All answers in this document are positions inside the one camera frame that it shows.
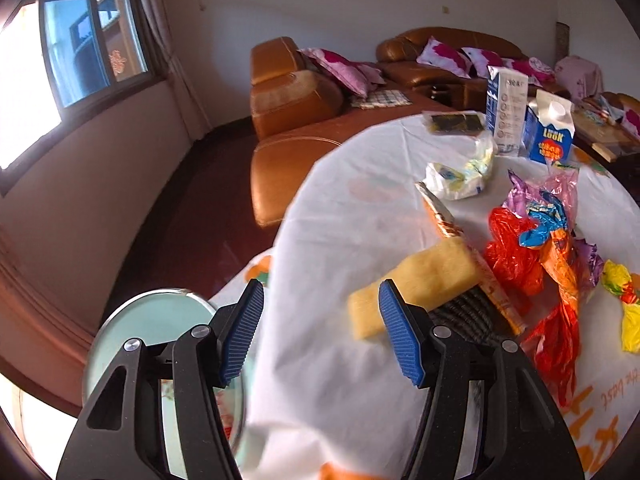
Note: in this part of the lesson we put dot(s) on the window with dark frame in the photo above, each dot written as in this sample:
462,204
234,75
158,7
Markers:
90,45

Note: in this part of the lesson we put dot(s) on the dark flat snack packet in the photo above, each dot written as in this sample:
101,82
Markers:
455,122

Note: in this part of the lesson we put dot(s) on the checkered cloth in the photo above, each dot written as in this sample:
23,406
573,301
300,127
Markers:
382,98

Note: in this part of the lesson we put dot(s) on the red plastic bag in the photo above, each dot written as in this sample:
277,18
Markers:
510,255

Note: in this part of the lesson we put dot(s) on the wooden glass-topped coffee table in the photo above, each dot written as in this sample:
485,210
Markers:
600,132

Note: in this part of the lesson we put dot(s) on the purple foil wrapper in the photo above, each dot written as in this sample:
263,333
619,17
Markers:
590,260

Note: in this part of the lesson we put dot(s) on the blue carton with white cap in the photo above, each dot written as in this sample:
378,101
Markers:
547,135

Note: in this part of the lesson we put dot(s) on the orange and blue foil wrapper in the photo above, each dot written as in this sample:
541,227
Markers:
560,255

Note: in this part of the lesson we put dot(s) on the brown leather armchair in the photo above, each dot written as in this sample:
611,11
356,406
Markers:
612,100

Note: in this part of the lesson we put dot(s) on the round pale glass side table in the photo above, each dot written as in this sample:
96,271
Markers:
145,315

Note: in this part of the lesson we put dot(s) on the white crumpled wrapper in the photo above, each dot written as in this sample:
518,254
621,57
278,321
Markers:
452,180

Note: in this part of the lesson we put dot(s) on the brown leather corner sofa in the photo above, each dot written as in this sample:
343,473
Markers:
295,105

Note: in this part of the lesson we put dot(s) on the yellow crumpled wrapper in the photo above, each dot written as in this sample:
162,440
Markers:
620,280

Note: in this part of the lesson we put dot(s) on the tall white milk carton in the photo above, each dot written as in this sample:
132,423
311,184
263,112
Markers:
507,110

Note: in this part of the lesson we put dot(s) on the long orange white wrapper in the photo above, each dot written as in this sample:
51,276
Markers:
445,222

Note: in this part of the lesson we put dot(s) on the pink floral pillow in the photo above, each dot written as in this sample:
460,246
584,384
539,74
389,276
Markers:
482,60
445,55
532,69
632,122
337,67

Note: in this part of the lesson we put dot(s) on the pink cloth cover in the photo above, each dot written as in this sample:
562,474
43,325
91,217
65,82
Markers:
580,75

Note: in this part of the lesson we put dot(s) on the pale curtain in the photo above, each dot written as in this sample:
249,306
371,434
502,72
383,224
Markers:
165,35

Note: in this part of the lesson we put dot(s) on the yellow sponge cloth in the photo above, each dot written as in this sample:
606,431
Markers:
430,275

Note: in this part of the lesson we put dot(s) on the brown patterned upright roll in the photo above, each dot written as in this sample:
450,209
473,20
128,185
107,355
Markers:
563,42

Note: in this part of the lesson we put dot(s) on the white printed tablecloth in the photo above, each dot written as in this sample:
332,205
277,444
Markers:
350,210

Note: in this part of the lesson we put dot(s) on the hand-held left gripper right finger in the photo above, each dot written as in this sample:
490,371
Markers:
400,330

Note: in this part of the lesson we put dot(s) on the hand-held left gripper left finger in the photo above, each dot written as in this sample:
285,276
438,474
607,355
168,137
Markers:
242,330

